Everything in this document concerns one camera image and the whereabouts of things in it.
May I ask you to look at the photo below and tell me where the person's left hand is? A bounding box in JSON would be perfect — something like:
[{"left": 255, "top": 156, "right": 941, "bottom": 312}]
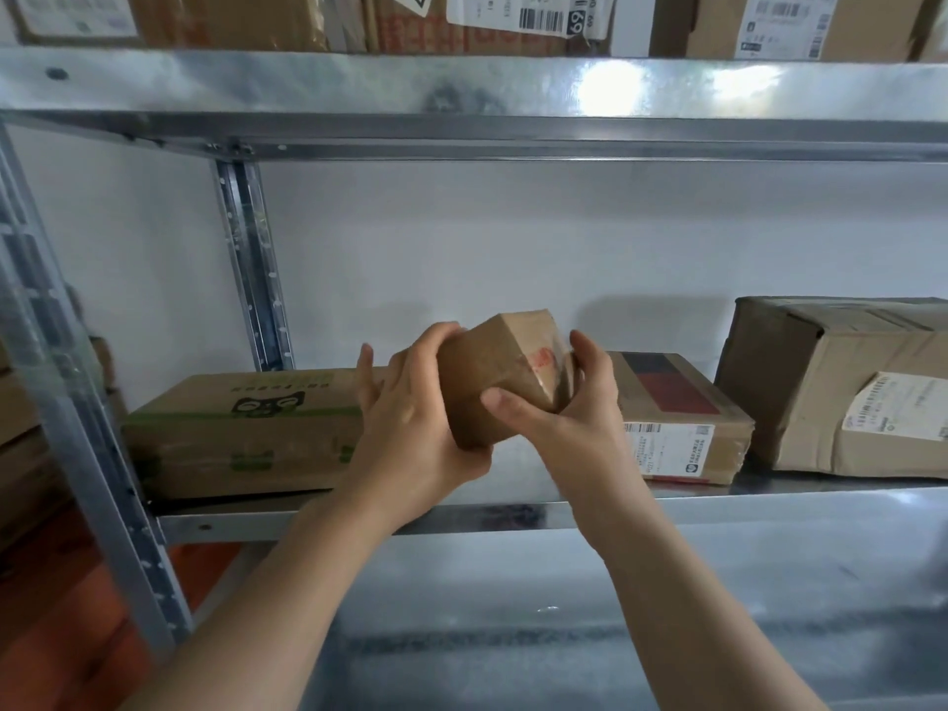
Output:
[{"left": 329, "top": 321, "right": 495, "bottom": 539}]

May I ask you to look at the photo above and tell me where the person's right hand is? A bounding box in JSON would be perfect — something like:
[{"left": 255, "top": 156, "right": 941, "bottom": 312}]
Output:
[{"left": 481, "top": 329, "right": 654, "bottom": 554}]

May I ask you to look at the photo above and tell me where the Royalstar red-black box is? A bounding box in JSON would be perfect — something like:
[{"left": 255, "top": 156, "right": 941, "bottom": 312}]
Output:
[{"left": 603, "top": 352, "right": 757, "bottom": 487}]

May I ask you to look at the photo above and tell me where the small box with white label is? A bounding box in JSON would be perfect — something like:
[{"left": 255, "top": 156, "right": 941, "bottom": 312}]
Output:
[{"left": 436, "top": 309, "right": 580, "bottom": 451}]

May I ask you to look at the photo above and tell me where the green cat logo box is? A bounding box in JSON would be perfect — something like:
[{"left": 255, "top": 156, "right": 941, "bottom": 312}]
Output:
[{"left": 121, "top": 366, "right": 391, "bottom": 502}]

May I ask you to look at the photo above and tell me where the large cardboard box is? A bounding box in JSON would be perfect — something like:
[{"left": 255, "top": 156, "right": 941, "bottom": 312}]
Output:
[{"left": 714, "top": 295, "right": 948, "bottom": 481}]

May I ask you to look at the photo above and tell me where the metal shelving rack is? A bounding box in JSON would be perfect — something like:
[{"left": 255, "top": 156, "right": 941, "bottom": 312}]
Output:
[{"left": 0, "top": 47, "right": 948, "bottom": 711}]

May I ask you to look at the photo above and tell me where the stack of cartons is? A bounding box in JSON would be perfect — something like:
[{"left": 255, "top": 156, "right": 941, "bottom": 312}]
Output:
[{"left": 0, "top": 287, "right": 128, "bottom": 558}]

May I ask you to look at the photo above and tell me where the red printed box 8077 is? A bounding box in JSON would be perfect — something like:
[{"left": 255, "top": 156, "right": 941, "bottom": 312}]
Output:
[{"left": 325, "top": 0, "right": 618, "bottom": 57}]

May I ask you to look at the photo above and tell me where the slim box with yellow-striped label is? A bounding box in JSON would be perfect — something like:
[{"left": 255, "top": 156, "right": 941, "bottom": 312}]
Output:
[{"left": 650, "top": 0, "right": 936, "bottom": 64}]

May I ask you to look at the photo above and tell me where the box labelled 5288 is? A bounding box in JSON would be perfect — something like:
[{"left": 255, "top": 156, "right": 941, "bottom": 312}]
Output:
[{"left": 7, "top": 0, "right": 331, "bottom": 53}]

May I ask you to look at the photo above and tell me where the person's right forearm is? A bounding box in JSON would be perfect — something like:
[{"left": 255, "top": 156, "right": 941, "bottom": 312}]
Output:
[{"left": 592, "top": 492, "right": 830, "bottom": 711}]

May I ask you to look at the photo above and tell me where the person's left forearm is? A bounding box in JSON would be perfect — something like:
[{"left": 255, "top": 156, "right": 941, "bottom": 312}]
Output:
[{"left": 140, "top": 492, "right": 390, "bottom": 711}]

